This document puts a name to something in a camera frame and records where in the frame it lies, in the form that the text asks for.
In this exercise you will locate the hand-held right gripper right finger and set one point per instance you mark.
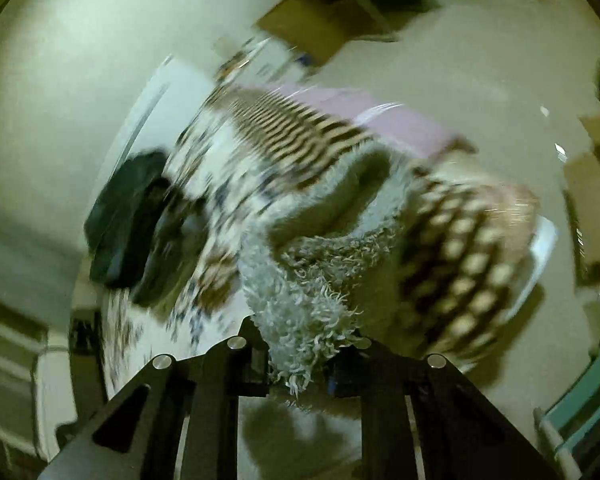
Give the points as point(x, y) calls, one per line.
point(345, 375)

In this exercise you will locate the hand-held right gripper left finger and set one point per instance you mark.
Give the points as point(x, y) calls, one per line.
point(252, 370)

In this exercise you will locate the grey fluffy pants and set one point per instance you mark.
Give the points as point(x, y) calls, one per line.
point(300, 310)

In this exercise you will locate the brown checkered blanket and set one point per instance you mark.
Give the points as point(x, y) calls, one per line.
point(455, 260)

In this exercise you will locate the dark green folded blanket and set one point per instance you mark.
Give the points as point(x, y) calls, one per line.
point(115, 220)

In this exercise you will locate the floral blanket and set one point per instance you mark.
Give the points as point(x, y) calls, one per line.
point(205, 170)

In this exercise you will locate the white bed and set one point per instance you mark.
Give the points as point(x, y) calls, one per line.
point(540, 250)

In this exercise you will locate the teal rack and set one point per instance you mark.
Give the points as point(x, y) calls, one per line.
point(580, 405)

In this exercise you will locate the window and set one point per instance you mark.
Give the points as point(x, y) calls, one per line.
point(10, 340)

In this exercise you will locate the pink sheet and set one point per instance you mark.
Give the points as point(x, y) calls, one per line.
point(380, 120)

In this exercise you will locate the large cardboard box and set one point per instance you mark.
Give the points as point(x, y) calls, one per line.
point(320, 25)

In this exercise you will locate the wooden chair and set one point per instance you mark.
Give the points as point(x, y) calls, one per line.
point(375, 10)

